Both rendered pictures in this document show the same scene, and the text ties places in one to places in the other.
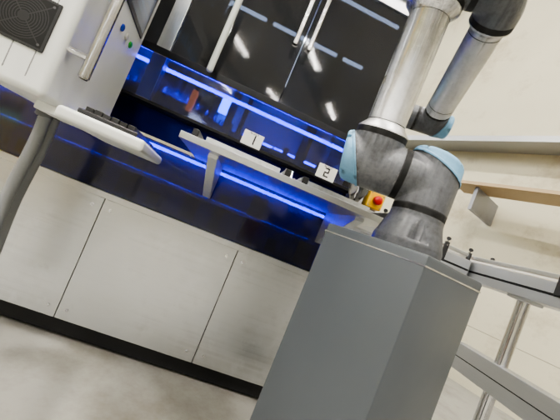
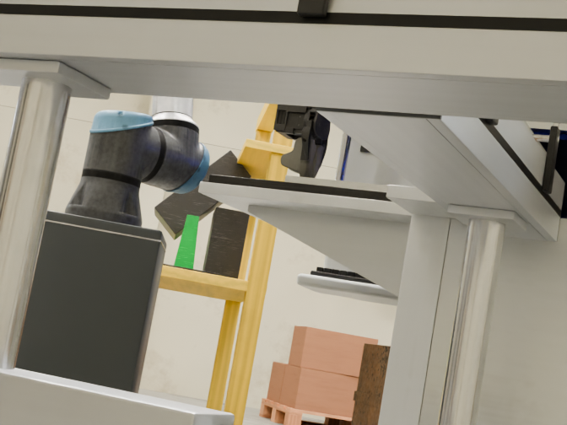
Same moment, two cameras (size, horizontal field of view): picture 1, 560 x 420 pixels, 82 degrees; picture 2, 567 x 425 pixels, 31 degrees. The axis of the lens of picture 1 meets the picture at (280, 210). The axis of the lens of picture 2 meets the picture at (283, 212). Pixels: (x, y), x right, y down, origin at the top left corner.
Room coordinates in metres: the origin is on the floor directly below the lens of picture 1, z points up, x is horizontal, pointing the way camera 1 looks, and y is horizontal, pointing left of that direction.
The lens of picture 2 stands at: (2.09, -1.80, 0.61)
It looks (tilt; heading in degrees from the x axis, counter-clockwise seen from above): 7 degrees up; 123
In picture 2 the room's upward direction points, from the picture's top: 10 degrees clockwise
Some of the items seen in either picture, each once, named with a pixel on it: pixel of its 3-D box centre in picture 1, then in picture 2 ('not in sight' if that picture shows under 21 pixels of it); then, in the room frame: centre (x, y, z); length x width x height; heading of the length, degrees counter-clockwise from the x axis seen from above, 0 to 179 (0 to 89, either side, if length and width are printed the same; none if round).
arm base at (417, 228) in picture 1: (411, 231); (106, 200); (0.71, -0.29, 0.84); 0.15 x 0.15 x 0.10
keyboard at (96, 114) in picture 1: (125, 133); (394, 285); (0.96, 0.52, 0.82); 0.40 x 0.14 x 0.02; 15
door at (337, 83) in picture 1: (350, 62); not in sight; (1.35, -0.04, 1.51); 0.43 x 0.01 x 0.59; 98
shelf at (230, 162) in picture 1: (282, 187); (386, 235); (1.17, 0.02, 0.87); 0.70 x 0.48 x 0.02; 98
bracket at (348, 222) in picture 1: (336, 232); (331, 252); (1.19, -0.22, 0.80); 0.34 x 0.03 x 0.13; 8
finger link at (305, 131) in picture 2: not in sight; (309, 137); (1.12, -0.25, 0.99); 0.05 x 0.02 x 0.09; 98
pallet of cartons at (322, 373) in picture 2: not in sight; (353, 384); (-2.14, 6.39, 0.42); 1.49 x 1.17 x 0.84; 36
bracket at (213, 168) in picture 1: (209, 178); not in sight; (1.12, 0.27, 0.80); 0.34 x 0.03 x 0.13; 8
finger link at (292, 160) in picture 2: (362, 193); (295, 162); (1.10, -0.24, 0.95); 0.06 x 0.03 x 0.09; 8
